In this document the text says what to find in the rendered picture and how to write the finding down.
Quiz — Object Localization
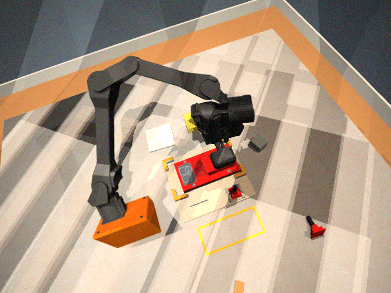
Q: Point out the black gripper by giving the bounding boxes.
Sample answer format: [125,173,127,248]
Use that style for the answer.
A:
[193,117,236,170]

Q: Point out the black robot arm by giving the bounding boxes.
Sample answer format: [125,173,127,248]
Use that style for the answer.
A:
[87,56,255,225]

